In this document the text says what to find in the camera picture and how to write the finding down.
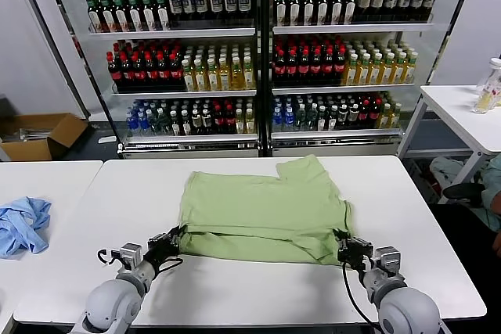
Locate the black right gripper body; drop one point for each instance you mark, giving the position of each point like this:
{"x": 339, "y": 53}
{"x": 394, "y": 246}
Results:
{"x": 354, "y": 257}

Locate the clear glass bottle white cap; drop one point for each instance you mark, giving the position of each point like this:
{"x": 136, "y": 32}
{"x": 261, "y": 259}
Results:
{"x": 487, "y": 91}

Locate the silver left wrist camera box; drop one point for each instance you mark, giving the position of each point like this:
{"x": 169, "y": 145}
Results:
{"x": 130, "y": 256}

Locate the light green printed t-shirt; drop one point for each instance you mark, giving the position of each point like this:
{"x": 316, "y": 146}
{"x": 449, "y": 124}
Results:
{"x": 254, "y": 212}

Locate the small yellow tea bottle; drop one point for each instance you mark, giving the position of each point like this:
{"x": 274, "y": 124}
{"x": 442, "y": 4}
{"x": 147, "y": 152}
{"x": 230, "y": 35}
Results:
{"x": 249, "y": 123}
{"x": 385, "y": 119}
{"x": 396, "y": 119}
{"x": 240, "y": 123}

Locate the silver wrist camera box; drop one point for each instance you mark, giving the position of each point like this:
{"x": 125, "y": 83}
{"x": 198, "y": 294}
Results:
{"x": 387, "y": 259}
{"x": 130, "y": 256}

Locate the crumpled light blue shirt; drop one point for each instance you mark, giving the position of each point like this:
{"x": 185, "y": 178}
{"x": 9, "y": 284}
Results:
{"x": 23, "y": 228}

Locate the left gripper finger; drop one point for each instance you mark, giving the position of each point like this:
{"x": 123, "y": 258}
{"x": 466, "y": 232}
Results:
{"x": 179, "y": 244}
{"x": 164, "y": 237}

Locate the yellow tea bottle green cap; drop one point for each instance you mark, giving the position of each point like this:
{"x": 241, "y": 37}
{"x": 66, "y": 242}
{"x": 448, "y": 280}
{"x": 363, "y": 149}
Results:
{"x": 249, "y": 77}
{"x": 386, "y": 72}
{"x": 212, "y": 77}
{"x": 200, "y": 77}
{"x": 237, "y": 77}
{"x": 224, "y": 77}
{"x": 375, "y": 72}
{"x": 409, "y": 72}
{"x": 188, "y": 77}
{"x": 362, "y": 72}
{"x": 351, "y": 72}
{"x": 398, "y": 72}

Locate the green cap white label bottle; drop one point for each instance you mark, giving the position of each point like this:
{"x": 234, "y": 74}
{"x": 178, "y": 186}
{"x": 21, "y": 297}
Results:
{"x": 95, "y": 17}
{"x": 163, "y": 17}
{"x": 281, "y": 11}
{"x": 322, "y": 11}
{"x": 308, "y": 11}
{"x": 149, "y": 17}
{"x": 109, "y": 17}
{"x": 294, "y": 11}
{"x": 122, "y": 17}
{"x": 350, "y": 11}
{"x": 135, "y": 17}
{"x": 336, "y": 11}

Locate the small white flat object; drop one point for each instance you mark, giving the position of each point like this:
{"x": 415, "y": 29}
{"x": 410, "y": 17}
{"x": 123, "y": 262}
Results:
{"x": 107, "y": 139}

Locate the small blue drink bottle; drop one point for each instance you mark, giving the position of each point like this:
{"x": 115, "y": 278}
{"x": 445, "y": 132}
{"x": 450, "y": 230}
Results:
{"x": 289, "y": 119}
{"x": 131, "y": 123}
{"x": 143, "y": 123}
{"x": 277, "y": 119}

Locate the small dark white label bottle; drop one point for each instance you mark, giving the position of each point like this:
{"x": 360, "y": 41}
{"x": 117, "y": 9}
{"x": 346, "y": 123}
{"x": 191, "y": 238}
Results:
{"x": 321, "y": 119}
{"x": 197, "y": 123}
{"x": 354, "y": 119}
{"x": 186, "y": 123}
{"x": 332, "y": 119}
{"x": 175, "y": 123}
{"x": 207, "y": 123}
{"x": 343, "y": 119}

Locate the pale crumpled cloth pile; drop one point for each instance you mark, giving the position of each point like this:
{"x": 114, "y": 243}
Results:
{"x": 446, "y": 169}

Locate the small red label cola bottle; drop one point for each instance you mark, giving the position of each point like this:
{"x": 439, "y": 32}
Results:
{"x": 218, "y": 123}
{"x": 375, "y": 119}
{"x": 229, "y": 123}

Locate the open brown cardboard box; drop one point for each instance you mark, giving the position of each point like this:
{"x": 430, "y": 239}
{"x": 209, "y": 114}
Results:
{"x": 23, "y": 150}

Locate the white side table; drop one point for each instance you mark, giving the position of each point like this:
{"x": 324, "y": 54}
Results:
{"x": 450, "y": 107}

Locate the white cooler shelf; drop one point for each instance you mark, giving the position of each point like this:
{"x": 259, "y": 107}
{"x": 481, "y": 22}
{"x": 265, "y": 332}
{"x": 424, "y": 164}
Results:
{"x": 184, "y": 94}
{"x": 336, "y": 133}
{"x": 352, "y": 29}
{"x": 344, "y": 88}
{"x": 172, "y": 33}
{"x": 192, "y": 138}

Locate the small green tinted bottle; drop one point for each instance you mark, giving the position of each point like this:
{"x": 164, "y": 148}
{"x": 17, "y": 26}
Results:
{"x": 165, "y": 123}
{"x": 300, "y": 119}
{"x": 311, "y": 119}
{"x": 154, "y": 123}

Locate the grey metal rods bundle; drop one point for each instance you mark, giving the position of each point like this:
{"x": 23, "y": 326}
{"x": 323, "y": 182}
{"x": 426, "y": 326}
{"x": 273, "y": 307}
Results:
{"x": 27, "y": 134}

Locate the black chair seat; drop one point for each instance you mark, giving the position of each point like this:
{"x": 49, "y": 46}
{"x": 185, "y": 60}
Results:
{"x": 463, "y": 192}

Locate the dark bottle beige label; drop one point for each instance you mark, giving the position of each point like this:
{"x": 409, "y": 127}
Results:
{"x": 366, "y": 1}
{"x": 379, "y": 1}

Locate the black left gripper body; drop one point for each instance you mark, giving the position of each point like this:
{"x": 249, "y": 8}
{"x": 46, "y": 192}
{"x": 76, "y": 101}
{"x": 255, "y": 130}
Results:
{"x": 158, "y": 253}

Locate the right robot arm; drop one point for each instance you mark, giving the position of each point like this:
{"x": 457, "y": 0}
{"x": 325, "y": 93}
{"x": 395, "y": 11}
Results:
{"x": 407, "y": 310}

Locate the seated person in green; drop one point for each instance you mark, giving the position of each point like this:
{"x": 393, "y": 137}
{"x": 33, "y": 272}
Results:
{"x": 494, "y": 181}

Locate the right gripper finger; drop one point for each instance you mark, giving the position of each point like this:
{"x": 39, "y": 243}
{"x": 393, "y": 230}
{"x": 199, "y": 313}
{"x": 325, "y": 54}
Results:
{"x": 360, "y": 243}
{"x": 341, "y": 240}

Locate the red cap cola bottle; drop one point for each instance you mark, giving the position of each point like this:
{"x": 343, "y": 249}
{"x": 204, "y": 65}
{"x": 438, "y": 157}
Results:
{"x": 316, "y": 68}
{"x": 292, "y": 68}
{"x": 279, "y": 68}
{"x": 114, "y": 74}
{"x": 304, "y": 68}
{"x": 163, "y": 74}
{"x": 175, "y": 74}
{"x": 329, "y": 68}
{"x": 138, "y": 74}
{"x": 150, "y": 74}
{"x": 340, "y": 68}
{"x": 126, "y": 74}

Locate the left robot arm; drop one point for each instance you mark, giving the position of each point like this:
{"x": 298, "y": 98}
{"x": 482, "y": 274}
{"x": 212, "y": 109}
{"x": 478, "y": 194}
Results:
{"x": 113, "y": 306}

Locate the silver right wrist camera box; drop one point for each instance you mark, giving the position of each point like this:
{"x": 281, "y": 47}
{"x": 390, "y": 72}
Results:
{"x": 387, "y": 259}

